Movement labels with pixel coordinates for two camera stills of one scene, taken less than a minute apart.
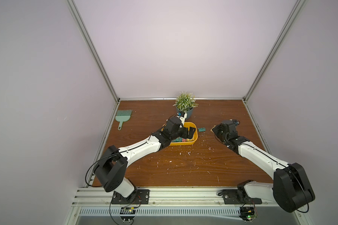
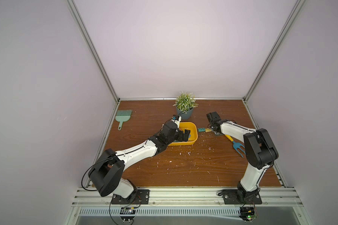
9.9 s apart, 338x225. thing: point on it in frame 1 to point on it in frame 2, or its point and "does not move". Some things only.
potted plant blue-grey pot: (185, 102) does not move
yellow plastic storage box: (188, 124) does not move
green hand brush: (122, 116) does not move
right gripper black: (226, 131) to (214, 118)
